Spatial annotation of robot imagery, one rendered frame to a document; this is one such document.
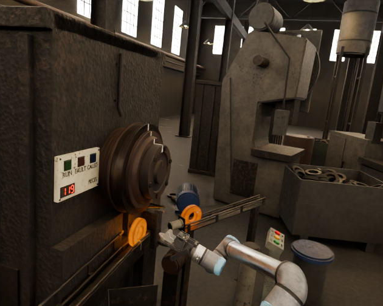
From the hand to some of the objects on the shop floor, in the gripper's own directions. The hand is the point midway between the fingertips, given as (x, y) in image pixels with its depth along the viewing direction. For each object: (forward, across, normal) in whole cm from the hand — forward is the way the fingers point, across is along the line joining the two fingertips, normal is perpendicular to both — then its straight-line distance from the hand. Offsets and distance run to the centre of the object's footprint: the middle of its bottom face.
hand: (160, 235), depth 164 cm
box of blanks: (-133, -240, +36) cm, 277 cm away
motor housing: (-24, -28, +71) cm, 80 cm away
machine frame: (+30, +5, +88) cm, 94 cm away
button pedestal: (-81, -63, +53) cm, 116 cm away
